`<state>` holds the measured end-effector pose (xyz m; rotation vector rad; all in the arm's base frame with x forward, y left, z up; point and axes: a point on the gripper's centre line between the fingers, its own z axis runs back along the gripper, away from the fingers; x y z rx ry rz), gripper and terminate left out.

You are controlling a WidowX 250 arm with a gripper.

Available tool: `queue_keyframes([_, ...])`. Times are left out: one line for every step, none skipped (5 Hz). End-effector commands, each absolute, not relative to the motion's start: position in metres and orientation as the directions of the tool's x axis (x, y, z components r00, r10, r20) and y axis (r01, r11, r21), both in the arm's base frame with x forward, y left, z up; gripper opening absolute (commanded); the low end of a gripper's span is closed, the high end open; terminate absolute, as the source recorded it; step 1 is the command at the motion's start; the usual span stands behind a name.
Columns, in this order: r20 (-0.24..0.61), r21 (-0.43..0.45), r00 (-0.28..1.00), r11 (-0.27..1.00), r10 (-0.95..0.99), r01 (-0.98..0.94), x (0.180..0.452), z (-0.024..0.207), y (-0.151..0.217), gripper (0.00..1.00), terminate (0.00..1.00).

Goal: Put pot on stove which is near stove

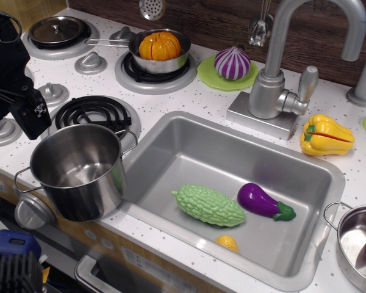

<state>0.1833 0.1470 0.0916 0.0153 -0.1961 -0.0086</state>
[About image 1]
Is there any small steel saucepan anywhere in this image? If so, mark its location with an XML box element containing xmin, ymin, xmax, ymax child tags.
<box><xmin>90</xmin><ymin>29</ymin><xmax>191</xmax><ymax>74</ymax></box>

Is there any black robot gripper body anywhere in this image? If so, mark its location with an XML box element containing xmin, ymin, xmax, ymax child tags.
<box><xmin>0</xmin><ymin>10</ymin><xmax>31</xmax><ymax>120</ymax></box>

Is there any purple white toy onion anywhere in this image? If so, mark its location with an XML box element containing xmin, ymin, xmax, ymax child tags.
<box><xmin>213</xmin><ymin>46</ymin><xmax>251</xmax><ymax>81</ymax></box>

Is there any green toy bitter gourd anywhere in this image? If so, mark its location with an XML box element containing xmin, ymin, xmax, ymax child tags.
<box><xmin>171</xmin><ymin>184</ymin><xmax>246</xmax><ymax>227</ymax></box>

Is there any blue black clamp device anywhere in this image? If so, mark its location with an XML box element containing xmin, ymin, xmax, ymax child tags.
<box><xmin>0</xmin><ymin>230</ymin><xmax>43</xmax><ymax>292</ymax></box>

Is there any purple toy eggplant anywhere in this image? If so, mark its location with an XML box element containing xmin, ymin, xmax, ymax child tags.
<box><xmin>237</xmin><ymin>183</ymin><xmax>296</xmax><ymax>221</ymax></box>

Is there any yellow toy corn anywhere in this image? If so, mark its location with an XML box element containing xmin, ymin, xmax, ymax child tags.
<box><xmin>215</xmin><ymin>234</ymin><xmax>239</xmax><ymax>253</ymax></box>

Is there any light green plate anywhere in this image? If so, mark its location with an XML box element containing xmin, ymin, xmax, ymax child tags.
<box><xmin>197</xmin><ymin>55</ymin><xmax>259</xmax><ymax>91</ymax></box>

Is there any grey sink basin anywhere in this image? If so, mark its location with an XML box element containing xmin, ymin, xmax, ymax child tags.
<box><xmin>120</xmin><ymin>112</ymin><xmax>345</xmax><ymax>292</ymax></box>

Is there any large steel stock pot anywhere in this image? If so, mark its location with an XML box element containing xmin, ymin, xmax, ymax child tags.
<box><xmin>28</xmin><ymin>124</ymin><xmax>127</xmax><ymax>222</ymax></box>

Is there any silver stove knob left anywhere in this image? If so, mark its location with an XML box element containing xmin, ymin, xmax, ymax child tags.
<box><xmin>38</xmin><ymin>82</ymin><xmax>69</xmax><ymax>107</ymax></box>

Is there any silver toy faucet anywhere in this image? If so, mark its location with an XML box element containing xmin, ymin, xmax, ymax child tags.
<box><xmin>226</xmin><ymin>1</ymin><xmax>366</xmax><ymax>140</ymax></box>

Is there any steel pot lid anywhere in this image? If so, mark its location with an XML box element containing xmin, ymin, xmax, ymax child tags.
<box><xmin>29</xmin><ymin>16</ymin><xmax>86</xmax><ymax>45</ymax></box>

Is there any steel pot at right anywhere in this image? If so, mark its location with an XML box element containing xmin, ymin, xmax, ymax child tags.
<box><xmin>323</xmin><ymin>201</ymin><xmax>366</xmax><ymax>292</ymax></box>

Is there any silver stove knob back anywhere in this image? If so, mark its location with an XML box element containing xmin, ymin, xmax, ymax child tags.
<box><xmin>109</xmin><ymin>26</ymin><xmax>136</xmax><ymax>46</ymax></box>

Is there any hanging clear spoon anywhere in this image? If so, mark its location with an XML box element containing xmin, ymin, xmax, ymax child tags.
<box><xmin>248</xmin><ymin>0</ymin><xmax>274</xmax><ymax>47</ymax></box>

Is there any silver stove knob front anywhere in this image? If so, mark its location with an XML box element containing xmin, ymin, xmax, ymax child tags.
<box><xmin>0</xmin><ymin>118</ymin><xmax>23</xmax><ymax>147</ymax></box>

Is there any silver stove knob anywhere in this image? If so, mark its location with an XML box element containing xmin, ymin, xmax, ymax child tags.
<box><xmin>38</xmin><ymin>82</ymin><xmax>69</xmax><ymax>107</ymax></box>
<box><xmin>0</xmin><ymin>118</ymin><xmax>23</xmax><ymax>147</ymax></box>
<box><xmin>74</xmin><ymin>52</ymin><xmax>107</xmax><ymax>75</ymax></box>
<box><xmin>109</xmin><ymin>26</ymin><xmax>136</xmax><ymax>46</ymax></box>

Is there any silver oven dial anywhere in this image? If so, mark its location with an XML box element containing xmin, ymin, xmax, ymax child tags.
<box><xmin>15</xmin><ymin>194</ymin><xmax>56</xmax><ymax>230</ymax></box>

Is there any silver stove knob centre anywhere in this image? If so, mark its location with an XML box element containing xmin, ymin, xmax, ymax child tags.
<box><xmin>74</xmin><ymin>52</ymin><xmax>107</xmax><ymax>75</ymax></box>

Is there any front black coil burner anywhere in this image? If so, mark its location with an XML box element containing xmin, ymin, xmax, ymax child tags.
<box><xmin>41</xmin><ymin>95</ymin><xmax>141</xmax><ymax>151</ymax></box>

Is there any yellow toy bell pepper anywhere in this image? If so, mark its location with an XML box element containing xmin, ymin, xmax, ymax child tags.
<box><xmin>300</xmin><ymin>114</ymin><xmax>355</xmax><ymax>156</ymax></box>

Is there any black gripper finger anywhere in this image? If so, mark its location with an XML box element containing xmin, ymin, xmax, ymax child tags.
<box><xmin>10</xmin><ymin>89</ymin><xmax>51</xmax><ymax>140</ymax></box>

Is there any back left stove burner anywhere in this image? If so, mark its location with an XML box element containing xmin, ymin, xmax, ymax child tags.
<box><xmin>22</xmin><ymin>16</ymin><xmax>99</xmax><ymax>60</ymax></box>

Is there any orange toy pumpkin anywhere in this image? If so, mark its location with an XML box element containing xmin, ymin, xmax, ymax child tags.
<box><xmin>138</xmin><ymin>31</ymin><xmax>181</xmax><ymax>61</ymax></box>

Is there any hanging perforated ladle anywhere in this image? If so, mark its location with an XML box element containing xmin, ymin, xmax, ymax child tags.
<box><xmin>139</xmin><ymin>0</ymin><xmax>167</xmax><ymax>21</ymax></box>

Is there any back right coil burner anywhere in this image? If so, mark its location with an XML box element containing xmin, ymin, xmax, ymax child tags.
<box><xmin>114</xmin><ymin>52</ymin><xmax>196</xmax><ymax>95</ymax></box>

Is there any silver oven door handle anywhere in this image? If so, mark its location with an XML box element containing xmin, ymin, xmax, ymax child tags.
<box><xmin>74</xmin><ymin>255</ymin><xmax>130</xmax><ymax>292</ymax></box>

